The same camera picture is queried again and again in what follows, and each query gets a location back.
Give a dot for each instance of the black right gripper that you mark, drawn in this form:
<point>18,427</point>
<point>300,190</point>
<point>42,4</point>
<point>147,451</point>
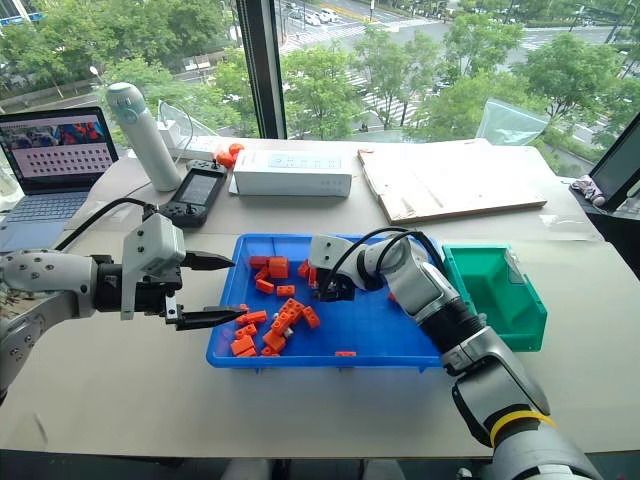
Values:
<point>339,282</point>

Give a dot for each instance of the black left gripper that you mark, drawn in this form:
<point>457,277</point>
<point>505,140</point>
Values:
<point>152,295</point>

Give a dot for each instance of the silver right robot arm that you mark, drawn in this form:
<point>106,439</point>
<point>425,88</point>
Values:
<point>495,380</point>

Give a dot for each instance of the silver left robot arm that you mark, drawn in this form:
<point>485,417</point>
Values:
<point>45,280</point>

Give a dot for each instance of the blue plastic bin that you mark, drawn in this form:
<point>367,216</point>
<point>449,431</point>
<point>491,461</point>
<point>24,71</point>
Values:
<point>350,325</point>

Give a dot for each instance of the green plastic bin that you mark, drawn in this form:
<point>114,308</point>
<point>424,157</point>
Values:
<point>492,295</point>

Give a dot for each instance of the small orange brick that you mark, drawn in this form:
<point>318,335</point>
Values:
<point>245,331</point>
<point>262,273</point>
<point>303,269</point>
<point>270,351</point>
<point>286,290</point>
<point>258,261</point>
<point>313,277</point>
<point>265,286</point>

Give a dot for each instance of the orange studded brick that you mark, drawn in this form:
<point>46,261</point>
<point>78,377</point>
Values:
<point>292,306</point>
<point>281,321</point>
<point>310,317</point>

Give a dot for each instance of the long orange brick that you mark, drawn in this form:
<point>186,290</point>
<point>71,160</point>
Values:
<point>254,317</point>

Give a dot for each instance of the large orange block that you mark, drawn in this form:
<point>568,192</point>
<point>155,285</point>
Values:
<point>278,267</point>

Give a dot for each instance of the orange wedge block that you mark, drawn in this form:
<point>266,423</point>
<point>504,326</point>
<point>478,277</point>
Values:
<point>243,346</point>

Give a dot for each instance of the orange block with white part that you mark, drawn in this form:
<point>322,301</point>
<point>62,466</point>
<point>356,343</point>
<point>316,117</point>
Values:
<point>273,339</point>

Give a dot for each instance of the black handheld controller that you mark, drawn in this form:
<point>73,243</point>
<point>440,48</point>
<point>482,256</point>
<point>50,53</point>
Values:
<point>196,192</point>

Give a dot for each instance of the white cardboard box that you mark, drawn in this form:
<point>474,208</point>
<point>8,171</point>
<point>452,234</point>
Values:
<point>292,175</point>

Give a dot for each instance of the orange round object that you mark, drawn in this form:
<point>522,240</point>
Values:
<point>224,158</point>
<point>235,148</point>

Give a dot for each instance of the white power strip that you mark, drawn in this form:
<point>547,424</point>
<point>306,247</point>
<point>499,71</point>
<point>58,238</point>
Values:
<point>195,146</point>

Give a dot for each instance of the wooden board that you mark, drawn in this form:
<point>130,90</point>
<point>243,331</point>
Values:
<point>445,182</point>

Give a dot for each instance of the white mint bottle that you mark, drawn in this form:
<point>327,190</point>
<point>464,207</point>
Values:
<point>145,140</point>

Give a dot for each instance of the open laptop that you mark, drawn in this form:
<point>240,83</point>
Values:
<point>55,165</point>

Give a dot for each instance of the black window pillar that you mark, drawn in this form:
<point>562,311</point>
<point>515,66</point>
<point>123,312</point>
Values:
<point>262,70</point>

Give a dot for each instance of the clear plastic wrap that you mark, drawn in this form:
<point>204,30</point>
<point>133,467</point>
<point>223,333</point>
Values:
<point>567,225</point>

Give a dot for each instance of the clear plastic sheet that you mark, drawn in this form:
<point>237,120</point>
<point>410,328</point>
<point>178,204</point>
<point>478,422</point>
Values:
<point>505,122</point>

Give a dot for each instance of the patterned cloth bundle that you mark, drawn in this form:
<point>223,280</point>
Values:
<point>589,189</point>

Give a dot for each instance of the black side stand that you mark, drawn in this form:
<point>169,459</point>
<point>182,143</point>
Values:
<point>617,230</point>

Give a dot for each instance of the black monitor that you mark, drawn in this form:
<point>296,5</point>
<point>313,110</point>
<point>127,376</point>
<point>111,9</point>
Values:
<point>620,165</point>

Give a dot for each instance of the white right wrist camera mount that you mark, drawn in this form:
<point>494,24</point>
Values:
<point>325,250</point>

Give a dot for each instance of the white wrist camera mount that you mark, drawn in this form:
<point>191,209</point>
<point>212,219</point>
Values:
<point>325,250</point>
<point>152,242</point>

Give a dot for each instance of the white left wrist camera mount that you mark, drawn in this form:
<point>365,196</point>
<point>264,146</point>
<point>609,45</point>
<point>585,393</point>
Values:
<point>152,242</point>

